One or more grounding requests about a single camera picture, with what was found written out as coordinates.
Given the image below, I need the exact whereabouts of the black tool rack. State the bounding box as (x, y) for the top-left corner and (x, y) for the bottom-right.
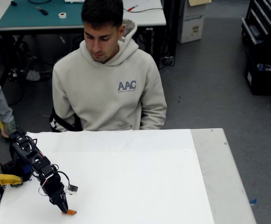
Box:
(241, 0), (271, 47)

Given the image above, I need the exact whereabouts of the white cardboard box green print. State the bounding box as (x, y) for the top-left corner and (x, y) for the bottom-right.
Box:
(177, 0), (207, 44)

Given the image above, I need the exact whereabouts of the brown cardboard piece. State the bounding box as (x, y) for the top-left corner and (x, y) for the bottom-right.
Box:
(188, 0), (212, 7)

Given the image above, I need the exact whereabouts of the white workshop table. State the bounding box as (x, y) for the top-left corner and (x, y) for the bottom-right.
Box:
(0, 0), (167, 94)

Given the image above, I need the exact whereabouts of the yellow clamp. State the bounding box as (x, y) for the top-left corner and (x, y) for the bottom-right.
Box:
(0, 174), (24, 189)

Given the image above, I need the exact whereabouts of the white paper sheet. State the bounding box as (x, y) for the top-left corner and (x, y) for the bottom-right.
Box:
(0, 129), (215, 224)

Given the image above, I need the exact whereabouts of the white wrist camera board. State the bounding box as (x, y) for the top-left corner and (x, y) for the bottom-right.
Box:
(64, 184), (79, 195)

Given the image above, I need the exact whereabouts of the black camera cable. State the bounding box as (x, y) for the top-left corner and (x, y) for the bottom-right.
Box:
(53, 171), (70, 187)

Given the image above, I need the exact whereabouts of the grey plastic bag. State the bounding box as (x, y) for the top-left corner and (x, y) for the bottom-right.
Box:
(26, 69), (41, 81)

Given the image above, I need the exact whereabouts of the thin black cable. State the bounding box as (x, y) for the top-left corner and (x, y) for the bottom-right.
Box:
(123, 7), (164, 13)

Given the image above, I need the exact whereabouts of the seated man in beige hoodie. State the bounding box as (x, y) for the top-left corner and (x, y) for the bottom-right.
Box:
(52, 0), (168, 132)

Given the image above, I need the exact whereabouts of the green cutting mat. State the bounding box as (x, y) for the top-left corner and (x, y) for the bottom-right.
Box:
(0, 0), (84, 28)

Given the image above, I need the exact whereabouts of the black storage crate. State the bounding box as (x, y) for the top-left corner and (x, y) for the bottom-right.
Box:
(243, 50), (271, 96)

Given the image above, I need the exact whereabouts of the black utility knife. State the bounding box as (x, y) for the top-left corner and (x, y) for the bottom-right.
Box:
(35, 6), (49, 16)

